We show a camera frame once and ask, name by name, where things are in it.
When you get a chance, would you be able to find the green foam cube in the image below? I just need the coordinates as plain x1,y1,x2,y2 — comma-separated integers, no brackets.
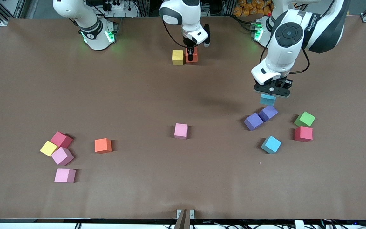
294,111,316,127

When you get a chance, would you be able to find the blue foam cube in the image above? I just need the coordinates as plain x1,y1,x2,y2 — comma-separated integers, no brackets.
261,136,282,154
260,94,276,106

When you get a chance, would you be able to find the crimson foam cube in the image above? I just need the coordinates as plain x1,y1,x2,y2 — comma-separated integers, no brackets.
50,131,73,149

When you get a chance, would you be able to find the orange foam cube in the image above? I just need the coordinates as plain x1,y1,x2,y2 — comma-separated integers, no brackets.
185,47,199,63
94,138,112,154

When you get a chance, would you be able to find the purple foam cube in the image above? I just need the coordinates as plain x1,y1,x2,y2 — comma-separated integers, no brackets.
244,113,264,131
258,105,279,122

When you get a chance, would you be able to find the yellow foam cube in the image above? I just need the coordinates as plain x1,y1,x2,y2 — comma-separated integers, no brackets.
172,50,184,65
40,141,58,157

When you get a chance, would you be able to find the bag of orange items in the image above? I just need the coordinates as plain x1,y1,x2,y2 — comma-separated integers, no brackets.
233,0,273,17

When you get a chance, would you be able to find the red foam cube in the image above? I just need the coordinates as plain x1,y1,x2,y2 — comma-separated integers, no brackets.
294,126,313,142

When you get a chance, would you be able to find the small metal mounting bracket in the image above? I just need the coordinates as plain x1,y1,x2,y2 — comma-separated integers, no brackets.
176,209,195,229

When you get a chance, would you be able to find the pink foam cube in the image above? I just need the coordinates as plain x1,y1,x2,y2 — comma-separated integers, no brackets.
174,123,188,140
54,168,76,183
51,147,74,166

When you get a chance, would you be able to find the white power strip with plugs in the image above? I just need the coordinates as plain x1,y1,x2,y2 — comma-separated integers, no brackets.
102,1,129,11

